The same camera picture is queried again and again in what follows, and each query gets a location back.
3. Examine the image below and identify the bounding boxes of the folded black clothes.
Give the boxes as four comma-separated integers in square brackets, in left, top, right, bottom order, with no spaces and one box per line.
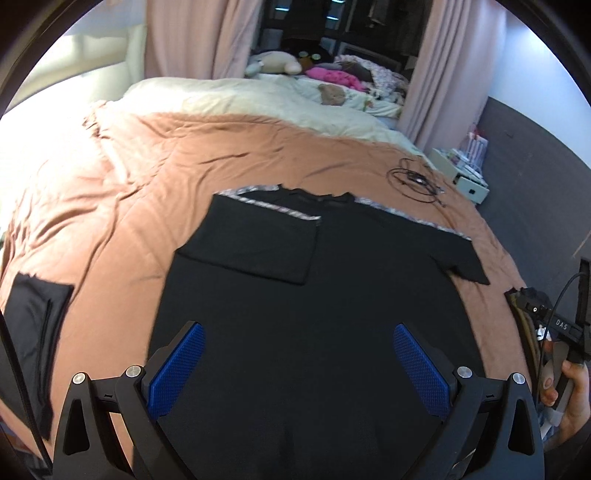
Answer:
[0,272,75,440]

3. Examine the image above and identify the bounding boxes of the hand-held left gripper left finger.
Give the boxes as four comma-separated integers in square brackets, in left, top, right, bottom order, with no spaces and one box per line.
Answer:
[52,320,218,480]

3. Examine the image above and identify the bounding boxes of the pink curtain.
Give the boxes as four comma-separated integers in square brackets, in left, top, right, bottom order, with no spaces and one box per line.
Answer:
[397,0,509,148]
[145,0,264,84]

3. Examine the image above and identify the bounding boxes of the cream duvet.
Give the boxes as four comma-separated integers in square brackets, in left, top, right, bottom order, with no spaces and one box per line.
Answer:
[122,76,423,155]

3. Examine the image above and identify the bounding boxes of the white drawer unit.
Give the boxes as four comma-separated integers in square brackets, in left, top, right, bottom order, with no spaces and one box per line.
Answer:
[429,131,490,205]

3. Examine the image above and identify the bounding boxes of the brown teddy bear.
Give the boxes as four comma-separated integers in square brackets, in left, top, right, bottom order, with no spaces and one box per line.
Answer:
[320,84,347,106]

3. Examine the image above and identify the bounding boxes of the brown blanket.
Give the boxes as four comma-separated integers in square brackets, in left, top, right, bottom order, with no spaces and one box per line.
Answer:
[0,110,532,480]

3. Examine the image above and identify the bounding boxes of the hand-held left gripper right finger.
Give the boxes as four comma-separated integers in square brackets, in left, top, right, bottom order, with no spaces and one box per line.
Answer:
[392,322,546,480]

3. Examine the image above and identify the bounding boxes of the person's right hand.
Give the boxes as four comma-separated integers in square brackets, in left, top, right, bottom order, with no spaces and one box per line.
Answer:
[538,360,591,435]

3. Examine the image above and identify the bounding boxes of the pink cloth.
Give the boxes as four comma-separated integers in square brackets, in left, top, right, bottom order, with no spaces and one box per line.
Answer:
[305,66,370,91]

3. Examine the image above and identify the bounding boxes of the black t-shirt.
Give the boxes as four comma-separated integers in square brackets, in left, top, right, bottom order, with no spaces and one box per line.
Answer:
[134,184,491,480]

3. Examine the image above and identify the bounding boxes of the white plush toy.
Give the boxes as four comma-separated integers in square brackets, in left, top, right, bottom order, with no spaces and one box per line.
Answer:
[245,50,304,78]

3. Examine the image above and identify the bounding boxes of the floral bedding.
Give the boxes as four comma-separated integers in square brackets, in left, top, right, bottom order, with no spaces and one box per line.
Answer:
[295,54,411,118]

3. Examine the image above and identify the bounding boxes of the thin black cable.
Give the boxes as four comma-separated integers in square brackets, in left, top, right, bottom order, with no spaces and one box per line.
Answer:
[387,158,447,206]

